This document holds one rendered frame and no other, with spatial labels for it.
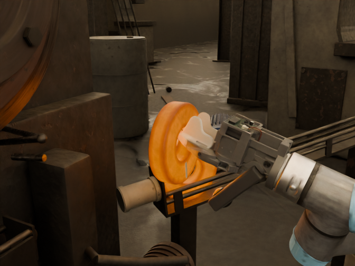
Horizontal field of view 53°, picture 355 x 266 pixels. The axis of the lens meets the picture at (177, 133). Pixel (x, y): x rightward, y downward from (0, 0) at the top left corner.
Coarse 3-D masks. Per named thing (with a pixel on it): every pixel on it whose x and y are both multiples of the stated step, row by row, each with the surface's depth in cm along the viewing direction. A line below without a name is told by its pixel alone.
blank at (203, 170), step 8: (176, 144) 82; (200, 160) 86; (200, 168) 87; (208, 168) 88; (216, 168) 89; (192, 176) 89; (200, 176) 87; (208, 176) 88; (168, 184) 83; (184, 184) 86; (208, 184) 89; (184, 192) 86; (184, 200) 87
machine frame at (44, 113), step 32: (64, 0) 80; (64, 32) 81; (64, 64) 82; (32, 96) 75; (64, 96) 84; (96, 96) 87; (32, 128) 70; (64, 128) 77; (96, 128) 87; (0, 160) 64; (96, 160) 89; (0, 192) 65; (96, 192) 90; (0, 224) 66
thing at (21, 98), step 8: (56, 0) 58; (56, 8) 58; (56, 16) 59; (56, 24) 59; (48, 32) 58; (56, 32) 59; (48, 40) 58; (48, 48) 58; (40, 56) 57; (48, 56) 58; (40, 64) 57; (48, 64) 58; (32, 72) 56; (40, 72) 57; (32, 80) 56; (40, 80) 57; (24, 88) 55; (32, 88) 56; (16, 96) 54; (24, 96) 55; (8, 104) 53; (16, 104) 54; (24, 104) 55; (0, 112) 52; (8, 112) 53; (16, 112) 54; (0, 120) 52; (8, 120) 53; (0, 128) 52
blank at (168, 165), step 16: (160, 112) 64; (176, 112) 63; (192, 112) 69; (160, 128) 62; (176, 128) 64; (160, 144) 61; (160, 160) 62; (176, 160) 66; (192, 160) 72; (160, 176) 64; (176, 176) 67
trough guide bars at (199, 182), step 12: (348, 120) 114; (312, 132) 108; (324, 132) 111; (348, 132) 106; (312, 144) 100; (324, 144) 103; (204, 180) 86; (228, 180) 89; (264, 180) 95; (168, 192) 82; (180, 192) 83; (192, 192) 85; (168, 204) 82; (180, 204) 84
